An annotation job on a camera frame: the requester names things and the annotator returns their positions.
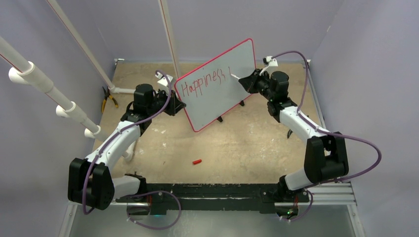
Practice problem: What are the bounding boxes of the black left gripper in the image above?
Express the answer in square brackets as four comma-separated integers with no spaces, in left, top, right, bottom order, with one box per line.
[148,87,186,117]

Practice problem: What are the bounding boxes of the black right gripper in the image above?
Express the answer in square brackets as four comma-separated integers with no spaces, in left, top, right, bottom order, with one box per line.
[239,69,274,101]

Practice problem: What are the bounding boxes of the red framed whiteboard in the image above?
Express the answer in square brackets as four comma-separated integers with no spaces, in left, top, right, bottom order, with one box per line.
[174,38,256,132]

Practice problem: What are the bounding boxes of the red marker cap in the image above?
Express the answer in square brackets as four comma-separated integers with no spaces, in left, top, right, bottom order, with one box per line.
[192,159,202,165]

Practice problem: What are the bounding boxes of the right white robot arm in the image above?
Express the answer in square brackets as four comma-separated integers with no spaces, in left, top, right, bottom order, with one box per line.
[238,69,349,201]

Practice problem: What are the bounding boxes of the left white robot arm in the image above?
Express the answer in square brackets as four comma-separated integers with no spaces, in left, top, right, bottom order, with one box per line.
[68,84,186,210]

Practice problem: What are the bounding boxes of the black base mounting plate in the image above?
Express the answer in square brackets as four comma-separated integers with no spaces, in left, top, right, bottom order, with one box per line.
[145,183,282,216]

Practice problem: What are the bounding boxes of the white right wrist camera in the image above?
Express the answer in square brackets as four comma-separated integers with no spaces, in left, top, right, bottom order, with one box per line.
[259,56,278,76]

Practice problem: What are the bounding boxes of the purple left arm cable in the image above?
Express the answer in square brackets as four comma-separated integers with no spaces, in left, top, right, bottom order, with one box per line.
[82,69,173,216]

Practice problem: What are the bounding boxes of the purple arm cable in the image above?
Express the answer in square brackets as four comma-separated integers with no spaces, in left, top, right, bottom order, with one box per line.
[271,50,382,184]
[82,69,173,216]

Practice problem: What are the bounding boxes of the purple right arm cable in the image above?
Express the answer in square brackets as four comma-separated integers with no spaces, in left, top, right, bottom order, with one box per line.
[271,50,382,184]

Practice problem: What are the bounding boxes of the yellow handled pliers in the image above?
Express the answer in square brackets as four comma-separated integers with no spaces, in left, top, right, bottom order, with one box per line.
[101,87,119,113]

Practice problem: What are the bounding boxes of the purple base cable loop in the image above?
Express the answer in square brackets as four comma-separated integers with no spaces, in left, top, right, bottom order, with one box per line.
[126,190,183,231]

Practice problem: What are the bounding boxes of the white pvc pipe frame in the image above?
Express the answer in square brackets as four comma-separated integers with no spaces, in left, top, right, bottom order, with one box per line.
[0,0,182,162]

